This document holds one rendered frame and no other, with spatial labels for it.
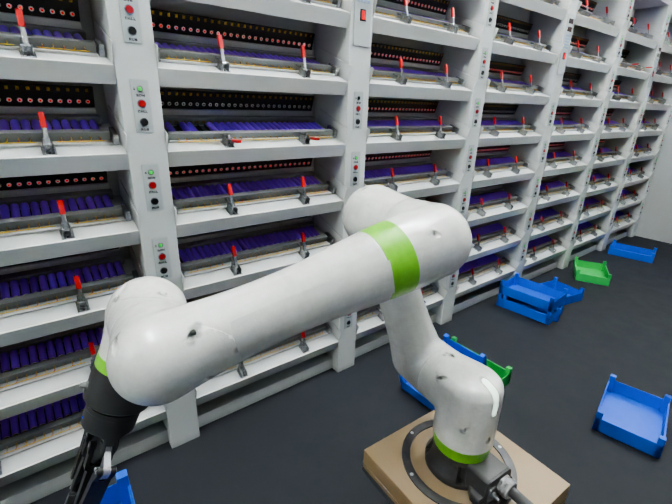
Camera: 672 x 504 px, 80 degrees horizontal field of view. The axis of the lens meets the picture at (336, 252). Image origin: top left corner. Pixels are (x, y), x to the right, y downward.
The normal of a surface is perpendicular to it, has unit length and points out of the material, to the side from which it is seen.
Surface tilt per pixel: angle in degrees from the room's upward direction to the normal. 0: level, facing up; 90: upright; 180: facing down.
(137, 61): 90
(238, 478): 0
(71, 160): 110
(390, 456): 0
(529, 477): 0
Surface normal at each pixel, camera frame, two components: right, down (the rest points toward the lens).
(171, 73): 0.56, 0.59
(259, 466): 0.03, -0.94
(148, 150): 0.61, 0.29
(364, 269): 0.23, -0.18
